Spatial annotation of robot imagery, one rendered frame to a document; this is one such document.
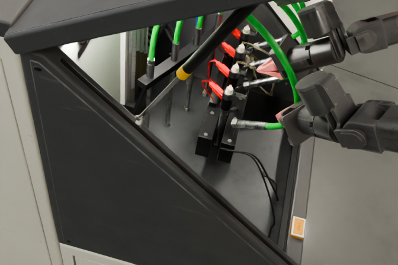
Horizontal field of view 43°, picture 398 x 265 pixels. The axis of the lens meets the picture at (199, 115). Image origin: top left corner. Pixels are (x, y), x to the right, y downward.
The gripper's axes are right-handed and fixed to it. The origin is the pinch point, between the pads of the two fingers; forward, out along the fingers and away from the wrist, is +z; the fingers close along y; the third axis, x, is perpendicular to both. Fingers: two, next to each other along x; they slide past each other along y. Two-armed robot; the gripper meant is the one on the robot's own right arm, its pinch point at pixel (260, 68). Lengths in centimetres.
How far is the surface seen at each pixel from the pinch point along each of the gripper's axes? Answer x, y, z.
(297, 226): 16.2, -34.4, 1.5
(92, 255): 41, -19, 45
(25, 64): 43, 33, 5
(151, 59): 7.1, 13.3, 21.4
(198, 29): -10.2, 10.6, 19.3
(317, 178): -77, -104, 66
